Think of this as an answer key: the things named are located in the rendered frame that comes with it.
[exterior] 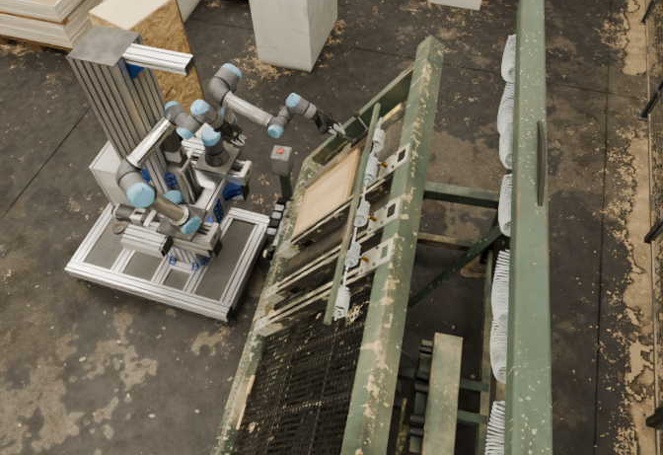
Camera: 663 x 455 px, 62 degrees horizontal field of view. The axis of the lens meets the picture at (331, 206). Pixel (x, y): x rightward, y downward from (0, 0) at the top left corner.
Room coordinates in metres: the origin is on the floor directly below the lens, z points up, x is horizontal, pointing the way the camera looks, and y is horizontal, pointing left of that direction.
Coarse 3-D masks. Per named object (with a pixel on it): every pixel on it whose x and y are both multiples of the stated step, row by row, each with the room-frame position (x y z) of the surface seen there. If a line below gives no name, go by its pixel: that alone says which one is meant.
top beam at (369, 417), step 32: (416, 64) 2.12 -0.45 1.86; (416, 96) 1.85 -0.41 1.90; (416, 128) 1.64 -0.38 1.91; (416, 160) 1.48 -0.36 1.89; (416, 192) 1.32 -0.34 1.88; (416, 224) 1.18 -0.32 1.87; (384, 256) 1.04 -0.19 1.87; (384, 288) 0.89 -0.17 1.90; (384, 320) 0.77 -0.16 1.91; (384, 352) 0.66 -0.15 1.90; (384, 384) 0.56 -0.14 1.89; (352, 416) 0.48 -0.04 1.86; (384, 416) 0.47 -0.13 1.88; (352, 448) 0.38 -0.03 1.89; (384, 448) 0.38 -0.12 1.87
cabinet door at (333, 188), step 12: (348, 156) 2.05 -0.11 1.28; (336, 168) 2.04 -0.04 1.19; (348, 168) 1.94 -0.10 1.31; (324, 180) 2.05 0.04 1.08; (336, 180) 1.93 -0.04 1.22; (348, 180) 1.83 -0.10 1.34; (312, 192) 2.04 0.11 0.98; (324, 192) 1.93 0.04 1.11; (336, 192) 1.82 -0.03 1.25; (348, 192) 1.74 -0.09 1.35; (312, 204) 1.92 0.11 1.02; (324, 204) 1.82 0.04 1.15; (336, 204) 1.72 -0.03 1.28; (300, 216) 1.90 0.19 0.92; (312, 216) 1.80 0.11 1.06; (300, 228) 1.79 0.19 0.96
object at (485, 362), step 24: (432, 192) 2.14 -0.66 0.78; (456, 192) 2.13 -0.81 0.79; (480, 192) 2.12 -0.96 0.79; (432, 240) 2.16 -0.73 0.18; (456, 240) 2.15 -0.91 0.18; (480, 264) 2.03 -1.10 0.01; (288, 336) 1.49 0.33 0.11; (480, 360) 1.26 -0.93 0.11; (504, 384) 0.89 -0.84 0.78; (480, 408) 0.94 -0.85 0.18; (480, 432) 0.80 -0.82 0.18
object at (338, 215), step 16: (368, 160) 1.52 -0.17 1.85; (384, 160) 1.58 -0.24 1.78; (384, 176) 1.48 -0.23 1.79; (368, 192) 1.52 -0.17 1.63; (384, 192) 1.50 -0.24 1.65; (336, 208) 1.60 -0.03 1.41; (320, 224) 1.58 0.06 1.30; (336, 224) 1.56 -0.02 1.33; (288, 240) 1.68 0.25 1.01; (304, 240) 1.60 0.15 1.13; (288, 256) 1.63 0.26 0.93
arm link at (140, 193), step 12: (120, 180) 1.66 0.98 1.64; (132, 180) 1.64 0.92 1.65; (144, 180) 1.67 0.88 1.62; (132, 192) 1.57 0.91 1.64; (144, 192) 1.59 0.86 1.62; (156, 192) 1.64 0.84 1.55; (132, 204) 1.55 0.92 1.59; (144, 204) 1.57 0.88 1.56; (156, 204) 1.62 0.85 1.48; (168, 204) 1.66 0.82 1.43; (180, 204) 1.76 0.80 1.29; (168, 216) 1.64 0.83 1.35; (180, 216) 1.67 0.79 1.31; (192, 216) 1.70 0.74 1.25; (180, 228) 1.66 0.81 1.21; (192, 228) 1.67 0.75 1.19
